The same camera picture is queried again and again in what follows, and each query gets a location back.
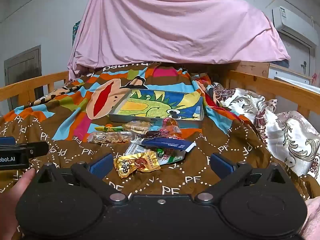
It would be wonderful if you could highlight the colourful printed blanket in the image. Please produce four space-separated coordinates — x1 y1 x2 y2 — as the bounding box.
0 61 320 240

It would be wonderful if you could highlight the grey tray with dinosaur drawing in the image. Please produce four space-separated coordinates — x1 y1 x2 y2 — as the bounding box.
108 88 205 128

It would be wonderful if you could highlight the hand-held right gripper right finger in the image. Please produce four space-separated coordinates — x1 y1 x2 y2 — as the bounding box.
194 152 285 204

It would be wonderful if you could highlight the grey door with handle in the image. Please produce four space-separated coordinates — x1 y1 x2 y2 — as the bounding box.
277 29 317 74

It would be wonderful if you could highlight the red and pink snack packet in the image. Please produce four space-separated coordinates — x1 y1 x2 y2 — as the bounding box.
159 127 181 140

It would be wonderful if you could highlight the wooden board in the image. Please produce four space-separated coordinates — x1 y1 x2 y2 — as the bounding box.
225 60 270 79

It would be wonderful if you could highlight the teal floral cloth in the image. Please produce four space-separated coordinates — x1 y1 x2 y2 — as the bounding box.
72 20 82 47

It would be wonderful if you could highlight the person's left hand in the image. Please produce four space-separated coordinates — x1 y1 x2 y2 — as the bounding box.
0 168 36 240

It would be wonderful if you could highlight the pink bed sheet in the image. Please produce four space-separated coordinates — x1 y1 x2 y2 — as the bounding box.
67 0 291 80

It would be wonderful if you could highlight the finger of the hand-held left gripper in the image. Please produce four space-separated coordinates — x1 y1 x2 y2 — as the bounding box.
16 141 50 160

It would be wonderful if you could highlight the yellow snack packet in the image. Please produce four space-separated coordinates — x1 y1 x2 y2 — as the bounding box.
114 151 161 179

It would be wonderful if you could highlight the dark snack packet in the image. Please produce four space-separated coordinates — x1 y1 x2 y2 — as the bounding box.
136 130 163 139

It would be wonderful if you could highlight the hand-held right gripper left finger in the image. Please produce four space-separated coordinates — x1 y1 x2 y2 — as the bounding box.
37 153 128 204

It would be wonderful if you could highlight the wooden bed rail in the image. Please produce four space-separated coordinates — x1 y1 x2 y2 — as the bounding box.
229 70 320 120
0 70 70 117

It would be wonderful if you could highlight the person's right hand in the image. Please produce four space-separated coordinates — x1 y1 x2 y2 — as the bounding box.
299 197 320 240

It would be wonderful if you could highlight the white air conditioner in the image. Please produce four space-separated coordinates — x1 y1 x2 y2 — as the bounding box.
272 6 318 43

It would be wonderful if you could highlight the green and yellow candy packet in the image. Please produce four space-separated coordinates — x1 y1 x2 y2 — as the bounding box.
94 124 124 132

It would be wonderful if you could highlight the giraffe print cloth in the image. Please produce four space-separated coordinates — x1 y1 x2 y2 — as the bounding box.
27 86 84 108

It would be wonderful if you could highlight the clear nut bar packet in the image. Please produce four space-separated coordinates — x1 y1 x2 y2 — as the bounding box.
87 131 134 144

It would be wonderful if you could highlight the green and white snack packet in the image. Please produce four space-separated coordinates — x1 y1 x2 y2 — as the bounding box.
155 148 187 166

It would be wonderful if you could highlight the blue snack packet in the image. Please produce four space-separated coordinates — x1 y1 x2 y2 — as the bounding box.
141 137 197 153

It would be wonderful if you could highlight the clear oat bar packet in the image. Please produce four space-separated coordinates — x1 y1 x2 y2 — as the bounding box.
122 120 153 134

